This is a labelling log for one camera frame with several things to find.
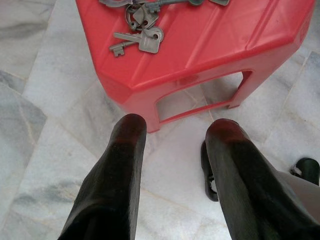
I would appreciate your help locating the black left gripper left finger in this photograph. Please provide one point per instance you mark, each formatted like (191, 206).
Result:
(117, 180)

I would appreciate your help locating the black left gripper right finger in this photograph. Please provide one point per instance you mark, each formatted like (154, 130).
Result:
(245, 190)

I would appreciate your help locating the bunch of metal keys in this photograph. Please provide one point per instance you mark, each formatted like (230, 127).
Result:
(148, 43)

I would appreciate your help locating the grey robot left leg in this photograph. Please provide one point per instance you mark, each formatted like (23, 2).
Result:
(307, 205)

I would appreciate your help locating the black robot right foot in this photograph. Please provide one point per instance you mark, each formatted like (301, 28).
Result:
(310, 168)

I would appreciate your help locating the red plastic stool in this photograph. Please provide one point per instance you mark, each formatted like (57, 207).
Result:
(200, 50)

